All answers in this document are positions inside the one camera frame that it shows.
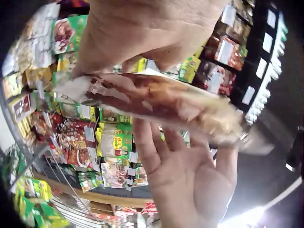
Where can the person's right hand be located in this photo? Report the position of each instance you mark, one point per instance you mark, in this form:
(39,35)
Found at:
(187,180)

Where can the person's left hand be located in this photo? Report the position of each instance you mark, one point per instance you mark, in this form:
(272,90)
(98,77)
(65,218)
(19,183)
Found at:
(133,35)

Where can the person's right fingers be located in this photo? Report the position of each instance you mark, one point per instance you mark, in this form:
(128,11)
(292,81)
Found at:
(163,147)

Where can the person's right thumb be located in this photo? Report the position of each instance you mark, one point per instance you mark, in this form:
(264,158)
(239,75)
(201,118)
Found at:
(226,171)

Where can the person's left fingers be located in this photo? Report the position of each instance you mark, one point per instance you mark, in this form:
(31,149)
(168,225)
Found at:
(99,70)

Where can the clear brown snack packet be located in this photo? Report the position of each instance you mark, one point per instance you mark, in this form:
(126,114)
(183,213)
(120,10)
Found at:
(152,97)

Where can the full shop shelf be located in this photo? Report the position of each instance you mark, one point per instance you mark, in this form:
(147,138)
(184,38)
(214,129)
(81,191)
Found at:
(71,133)

